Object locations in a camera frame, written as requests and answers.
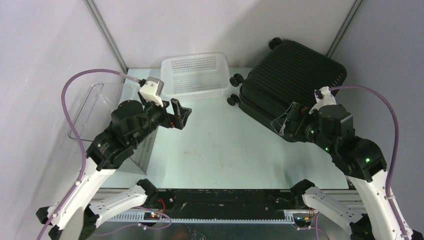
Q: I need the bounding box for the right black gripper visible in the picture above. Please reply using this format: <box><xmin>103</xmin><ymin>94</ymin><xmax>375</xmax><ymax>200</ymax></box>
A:
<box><xmin>269</xmin><ymin>100</ymin><xmax>335</xmax><ymax>153</ymax></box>

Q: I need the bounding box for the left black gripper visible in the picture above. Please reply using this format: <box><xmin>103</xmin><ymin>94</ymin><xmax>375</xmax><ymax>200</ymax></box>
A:
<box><xmin>130</xmin><ymin>96</ymin><xmax>192</xmax><ymax>147</ymax></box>

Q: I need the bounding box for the black ribbed hard-shell suitcase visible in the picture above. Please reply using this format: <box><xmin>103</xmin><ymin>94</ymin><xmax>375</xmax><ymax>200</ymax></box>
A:
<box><xmin>226</xmin><ymin>37</ymin><xmax>347</xmax><ymax>146</ymax></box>

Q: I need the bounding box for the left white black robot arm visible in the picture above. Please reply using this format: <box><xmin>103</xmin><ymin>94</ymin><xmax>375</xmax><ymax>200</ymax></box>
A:
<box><xmin>36</xmin><ymin>98</ymin><xmax>192</xmax><ymax>240</ymax></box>

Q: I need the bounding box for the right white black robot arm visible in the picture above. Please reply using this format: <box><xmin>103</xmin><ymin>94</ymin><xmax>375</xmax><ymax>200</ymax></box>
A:
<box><xmin>270</xmin><ymin>102</ymin><xmax>424</xmax><ymax>240</ymax></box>

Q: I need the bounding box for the white perforated plastic basket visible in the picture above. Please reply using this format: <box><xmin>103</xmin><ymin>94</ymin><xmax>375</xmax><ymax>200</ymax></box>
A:
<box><xmin>160</xmin><ymin>52</ymin><xmax>231</xmax><ymax>102</ymax></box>

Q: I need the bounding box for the clear acrylic bin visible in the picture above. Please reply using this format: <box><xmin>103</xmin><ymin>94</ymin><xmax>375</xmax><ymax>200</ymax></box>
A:
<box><xmin>72</xmin><ymin>82</ymin><xmax>157</xmax><ymax>175</ymax></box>

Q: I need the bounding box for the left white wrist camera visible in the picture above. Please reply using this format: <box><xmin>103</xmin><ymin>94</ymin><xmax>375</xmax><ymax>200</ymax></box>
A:
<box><xmin>138</xmin><ymin>76</ymin><xmax>164</xmax><ymax>107</ymax></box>

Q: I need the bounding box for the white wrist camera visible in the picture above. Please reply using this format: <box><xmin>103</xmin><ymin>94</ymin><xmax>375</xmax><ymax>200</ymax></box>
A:
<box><xmin>309</xmin><ymin>86</ymin><xmax>337</xmax><ymax>115</ymax></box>
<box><xmin>138</xmin><ymin>76</ymin><xmax>164</xmax><ymax>107</ymax></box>

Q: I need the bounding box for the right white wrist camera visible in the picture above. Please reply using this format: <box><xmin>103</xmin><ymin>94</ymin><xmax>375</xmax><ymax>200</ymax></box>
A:
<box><xmin>309</xmin><ymin>86</ymin><xmax>337</xmax><ymax>115</ymax></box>

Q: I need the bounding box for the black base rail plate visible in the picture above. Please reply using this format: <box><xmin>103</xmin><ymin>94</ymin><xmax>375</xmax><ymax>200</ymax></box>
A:
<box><xmin>142</xmin><ymin>188</ymin><xmax>312</xmax><ymax>221</ymax></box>

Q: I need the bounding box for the aluminium frame rail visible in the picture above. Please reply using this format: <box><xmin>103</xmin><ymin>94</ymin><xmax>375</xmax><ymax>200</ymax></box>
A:
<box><xmin>83</xmin><ymin>184</ymin><xmax>371</xmax><ymax>231</ymax></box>

